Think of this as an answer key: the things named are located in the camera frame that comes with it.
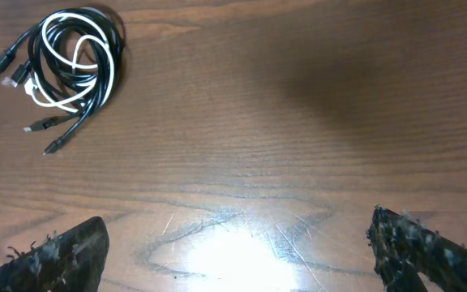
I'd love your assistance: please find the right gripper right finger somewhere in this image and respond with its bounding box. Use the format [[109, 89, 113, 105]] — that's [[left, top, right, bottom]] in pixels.
[[366, 205, 467, 291]]

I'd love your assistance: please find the black USB cable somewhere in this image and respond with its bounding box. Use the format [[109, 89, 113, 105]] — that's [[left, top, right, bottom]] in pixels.
[[0, 6, 125, 133], [1, 10, 125, 156]]

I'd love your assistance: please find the white USB cable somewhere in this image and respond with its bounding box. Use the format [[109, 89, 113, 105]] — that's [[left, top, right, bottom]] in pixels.
[[24, 11, 116, 114]]

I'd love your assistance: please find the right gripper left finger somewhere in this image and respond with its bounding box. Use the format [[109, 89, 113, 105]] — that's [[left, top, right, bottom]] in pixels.
[[0, 217, 109, 292]]

